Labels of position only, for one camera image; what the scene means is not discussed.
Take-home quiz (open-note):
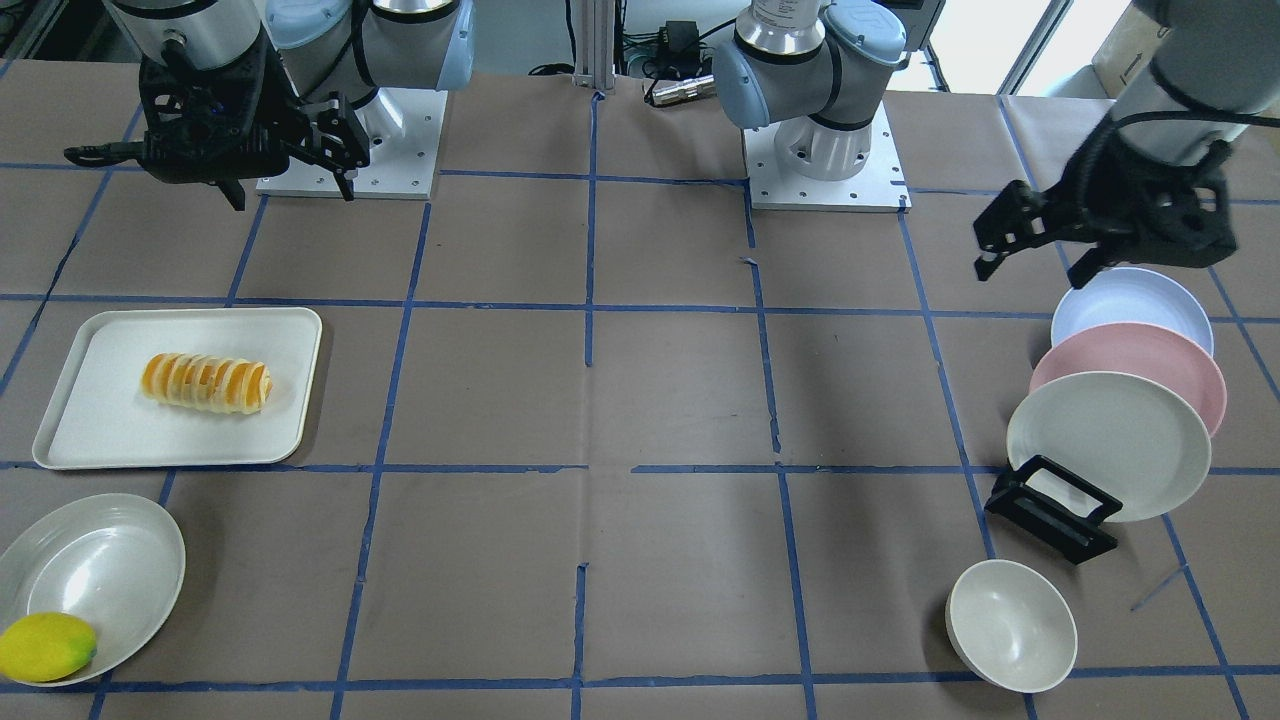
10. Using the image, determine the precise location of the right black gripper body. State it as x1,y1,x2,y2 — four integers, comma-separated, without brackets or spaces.
63,29,371,211

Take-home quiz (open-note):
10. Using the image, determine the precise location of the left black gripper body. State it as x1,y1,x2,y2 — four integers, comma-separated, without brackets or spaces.
973,140,1236,290

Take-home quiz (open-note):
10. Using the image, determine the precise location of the blue plate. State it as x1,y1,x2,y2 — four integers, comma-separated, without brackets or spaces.
1050,266,1216,356

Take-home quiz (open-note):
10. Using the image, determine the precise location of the orange striped bread roll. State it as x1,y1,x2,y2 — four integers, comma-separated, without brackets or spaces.
140,354,274,415

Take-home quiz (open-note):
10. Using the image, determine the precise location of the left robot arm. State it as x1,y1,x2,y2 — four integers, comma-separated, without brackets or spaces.
973,1,1279,290

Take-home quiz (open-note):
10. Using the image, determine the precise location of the pink plate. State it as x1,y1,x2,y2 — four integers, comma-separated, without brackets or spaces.
1029,322,1228,436

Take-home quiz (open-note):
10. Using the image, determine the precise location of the cream plate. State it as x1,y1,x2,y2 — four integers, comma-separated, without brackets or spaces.
1005,372,1212,523

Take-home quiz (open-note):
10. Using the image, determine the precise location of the cardboard box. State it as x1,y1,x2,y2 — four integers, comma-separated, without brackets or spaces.
1091,1,1169,99

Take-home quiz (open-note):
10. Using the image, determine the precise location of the white tray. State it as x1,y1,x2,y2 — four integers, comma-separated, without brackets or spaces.
32,307,323,470

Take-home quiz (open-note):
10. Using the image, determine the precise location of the black dish rack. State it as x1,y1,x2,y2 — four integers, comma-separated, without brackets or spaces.
986,454,1123,565

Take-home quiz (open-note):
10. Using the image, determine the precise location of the cream bowl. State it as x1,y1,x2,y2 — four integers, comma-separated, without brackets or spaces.
943,559,1078,694

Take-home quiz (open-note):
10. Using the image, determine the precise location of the white oval dish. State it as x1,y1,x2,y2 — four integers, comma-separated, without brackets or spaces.
1,493,186,689

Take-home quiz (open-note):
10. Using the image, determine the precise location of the black power adapter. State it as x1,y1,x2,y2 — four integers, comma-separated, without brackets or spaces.
655,20,701,78

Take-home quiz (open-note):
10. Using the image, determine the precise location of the yellow lemon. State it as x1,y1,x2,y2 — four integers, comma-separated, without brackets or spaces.
1,612,99,683

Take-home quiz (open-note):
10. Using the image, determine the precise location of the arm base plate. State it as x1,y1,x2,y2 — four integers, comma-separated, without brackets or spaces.
256,88,451,201
742,104,913,213

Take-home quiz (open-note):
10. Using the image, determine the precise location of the aluminium frame post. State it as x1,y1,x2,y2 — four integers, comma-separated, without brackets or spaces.
570,0,621,96

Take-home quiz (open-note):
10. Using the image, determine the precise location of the silver cable connector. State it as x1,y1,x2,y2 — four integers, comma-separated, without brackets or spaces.
643,74,717,108

